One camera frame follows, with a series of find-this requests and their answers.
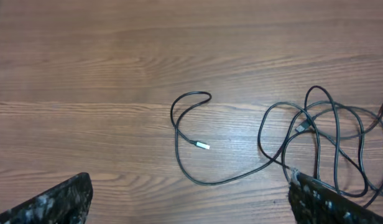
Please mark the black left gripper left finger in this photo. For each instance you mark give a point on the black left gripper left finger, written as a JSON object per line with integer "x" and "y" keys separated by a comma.
{"x": 66, "y": 203}

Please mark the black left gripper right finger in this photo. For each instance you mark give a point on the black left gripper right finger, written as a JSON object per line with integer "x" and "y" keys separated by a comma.
{"x": 313, "y": 203}

